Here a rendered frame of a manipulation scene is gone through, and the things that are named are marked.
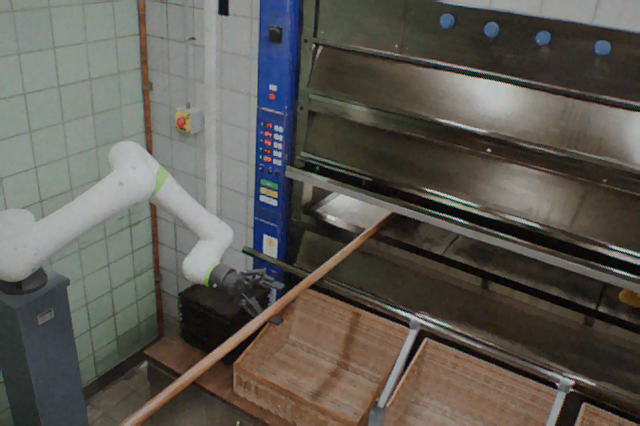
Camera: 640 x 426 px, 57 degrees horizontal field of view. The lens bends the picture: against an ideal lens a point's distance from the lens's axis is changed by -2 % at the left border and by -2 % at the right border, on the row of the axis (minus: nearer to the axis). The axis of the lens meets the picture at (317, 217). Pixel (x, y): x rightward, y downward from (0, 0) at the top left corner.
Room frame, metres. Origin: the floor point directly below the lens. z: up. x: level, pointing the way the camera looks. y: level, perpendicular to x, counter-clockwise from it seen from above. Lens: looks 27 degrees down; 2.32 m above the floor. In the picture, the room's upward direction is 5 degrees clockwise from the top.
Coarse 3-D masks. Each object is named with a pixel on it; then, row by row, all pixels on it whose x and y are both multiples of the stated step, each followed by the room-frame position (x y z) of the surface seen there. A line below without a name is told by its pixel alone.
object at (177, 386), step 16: (384, 224) 2.16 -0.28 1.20; (336, 256) 1.86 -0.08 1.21; (320, 272) 1.75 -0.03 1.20; (304, 288) 1.66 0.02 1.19; (256, 320) 1.45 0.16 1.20; (240, 336) 1.37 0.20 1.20; (224, 352) 1.30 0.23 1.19; (192, 368) 1.22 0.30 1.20; (176, 384) 1.15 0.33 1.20; (160, 400) 1.10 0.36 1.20; (144, 416) 1.05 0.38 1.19
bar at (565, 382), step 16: (256, 256) 1.89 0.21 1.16; (304, 272) 1.79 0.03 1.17; (336, 288) 1.71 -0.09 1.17; (368, 304) 1.65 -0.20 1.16; (384, 304) 1.63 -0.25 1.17; (416, 320) 1.56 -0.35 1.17; (448, 336) 1.50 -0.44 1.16; (464, 336) 1.49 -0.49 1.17; (400, 352) 1.51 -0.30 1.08; (496, 352) 1.43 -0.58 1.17; (400, 368) 1.47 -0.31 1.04; (528, 368) 1.37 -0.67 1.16; (544, 368) 1.36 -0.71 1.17; (560, 384) 1.32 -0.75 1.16; (384, 400) 1.40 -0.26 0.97; (560, 400) 1.29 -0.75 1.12; (384, 416) 1.38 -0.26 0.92
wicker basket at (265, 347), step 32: (288, 320) 2.11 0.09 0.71; (320, 320) 2.09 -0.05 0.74; (352, 320) 2.03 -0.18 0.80; (384, 320) 1.98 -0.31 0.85; (256, 352) 1.90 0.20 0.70; (288, 352) 2.04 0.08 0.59; (320, 352) 2.04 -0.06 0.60; (352, 352) 1.98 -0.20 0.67; (384, 352) 1.93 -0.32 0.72; (256, 384) 1.72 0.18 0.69; (288, 384) 1.84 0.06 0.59; (320, 384) 1.85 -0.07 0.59; (352, 384) 1.87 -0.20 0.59; (384, 384) 1.70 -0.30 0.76; (288, 416) 1.65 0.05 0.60; (320, 416) 1.59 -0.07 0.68
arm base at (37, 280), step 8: (40, 272) 1.55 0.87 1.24; (0, 280) 1.51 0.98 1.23; (24, 280) 1.50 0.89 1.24; (32, 280) 1.51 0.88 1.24; (40, 280) 1.53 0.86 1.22; (0, 288) 1.49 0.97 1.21; (8, 288) 1.48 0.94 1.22; (16, 288) 1.49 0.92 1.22; (24, 288) 1.49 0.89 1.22; (32, 288) 1.50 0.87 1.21; (40, 288) 1.52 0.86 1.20
